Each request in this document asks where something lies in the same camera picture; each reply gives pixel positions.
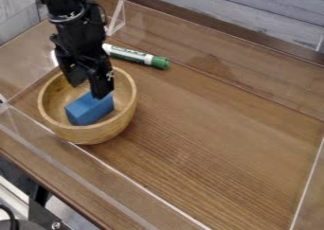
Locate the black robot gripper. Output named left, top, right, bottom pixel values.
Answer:
left=49, top=9, right=114, bottom=99

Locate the blue rectangular block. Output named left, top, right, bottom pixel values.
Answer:
left=65, top=92, right=114, bottom=126

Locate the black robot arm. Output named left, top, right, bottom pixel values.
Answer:
left=41, top=0, right=114, bottom=99

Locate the brown wooden bowl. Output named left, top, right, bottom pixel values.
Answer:
left=37, top=66, right=138, bottom=145

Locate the green and white marker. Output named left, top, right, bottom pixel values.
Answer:
left=103, top=44, right=170, bottom=70

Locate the black table leg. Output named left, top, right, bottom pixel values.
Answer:
left=34, top=186, right=50, bottom=207

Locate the clear acrylic corner bracket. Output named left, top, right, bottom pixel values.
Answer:
left=105, top=0, right=126, bottom=37

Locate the black cable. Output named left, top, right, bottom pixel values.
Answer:
left=0, top=203, right=19, bottom=230

